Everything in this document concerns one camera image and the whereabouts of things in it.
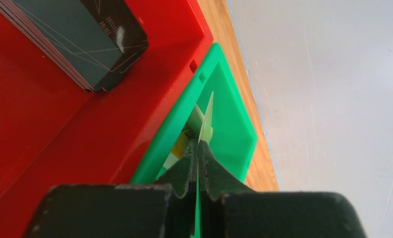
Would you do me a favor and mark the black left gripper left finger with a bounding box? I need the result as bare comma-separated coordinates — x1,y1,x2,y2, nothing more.
23,140,198,238

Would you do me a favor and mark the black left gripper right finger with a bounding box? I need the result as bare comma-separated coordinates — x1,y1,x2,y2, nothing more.
198,141,366,238

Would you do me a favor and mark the gold card stack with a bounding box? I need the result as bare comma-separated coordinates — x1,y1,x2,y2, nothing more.
163,105,205,170

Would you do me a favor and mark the black card stack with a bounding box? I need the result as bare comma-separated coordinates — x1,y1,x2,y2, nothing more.
0,0,149,92

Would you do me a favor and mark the green plastic bin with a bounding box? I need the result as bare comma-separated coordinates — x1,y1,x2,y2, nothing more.
130,43,258,184

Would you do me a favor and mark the red plastic bin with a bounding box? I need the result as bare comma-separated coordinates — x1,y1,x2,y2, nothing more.
0,0,213,238

